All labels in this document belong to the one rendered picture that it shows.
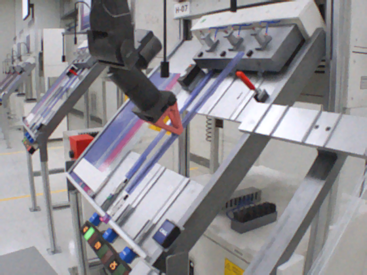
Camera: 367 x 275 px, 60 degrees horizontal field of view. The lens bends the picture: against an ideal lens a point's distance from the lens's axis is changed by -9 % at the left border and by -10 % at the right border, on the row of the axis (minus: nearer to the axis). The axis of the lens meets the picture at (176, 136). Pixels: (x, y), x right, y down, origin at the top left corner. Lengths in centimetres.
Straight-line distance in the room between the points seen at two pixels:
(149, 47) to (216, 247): 64
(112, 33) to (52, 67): 475
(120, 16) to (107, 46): 6
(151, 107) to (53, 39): 472
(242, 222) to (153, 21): 154
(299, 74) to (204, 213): 40
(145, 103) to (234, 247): 52
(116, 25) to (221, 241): 70
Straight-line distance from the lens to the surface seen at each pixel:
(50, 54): 534
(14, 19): 949
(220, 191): 75
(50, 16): 963
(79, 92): 207
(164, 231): 69
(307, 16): 94
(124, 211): 90
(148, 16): 226
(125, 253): 80
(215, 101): 95
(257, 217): 110
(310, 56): 91
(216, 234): 107
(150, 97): 69
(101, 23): 62
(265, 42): 91
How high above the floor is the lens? 111
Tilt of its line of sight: 11 degrees down
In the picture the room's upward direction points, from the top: straight up
